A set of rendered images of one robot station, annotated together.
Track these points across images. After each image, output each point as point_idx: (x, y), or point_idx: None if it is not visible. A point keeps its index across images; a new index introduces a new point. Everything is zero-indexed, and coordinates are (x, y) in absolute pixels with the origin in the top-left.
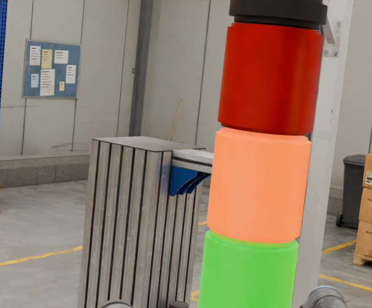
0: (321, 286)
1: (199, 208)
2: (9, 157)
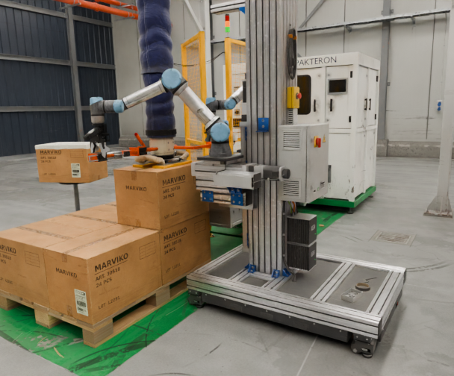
0: (175, 69)
1: (245, 27)
2: None
